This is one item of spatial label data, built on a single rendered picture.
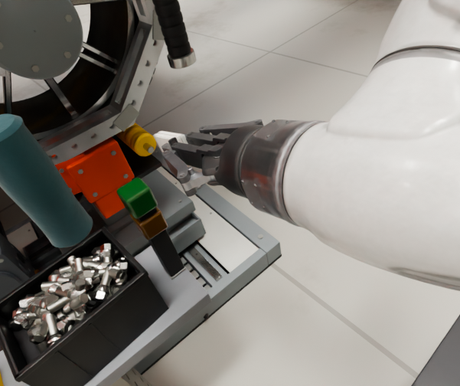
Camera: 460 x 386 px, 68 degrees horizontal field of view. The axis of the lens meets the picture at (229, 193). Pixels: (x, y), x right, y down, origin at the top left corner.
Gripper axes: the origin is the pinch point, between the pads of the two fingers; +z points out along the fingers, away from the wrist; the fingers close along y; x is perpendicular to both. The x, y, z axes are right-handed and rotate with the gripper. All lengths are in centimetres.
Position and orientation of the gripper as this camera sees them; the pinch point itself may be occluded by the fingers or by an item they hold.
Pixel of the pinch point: (172, 144)
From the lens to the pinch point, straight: 49.9
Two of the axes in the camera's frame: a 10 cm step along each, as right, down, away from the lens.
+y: -7.2, 5.7, -4.0
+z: -6.0, -2.1, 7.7
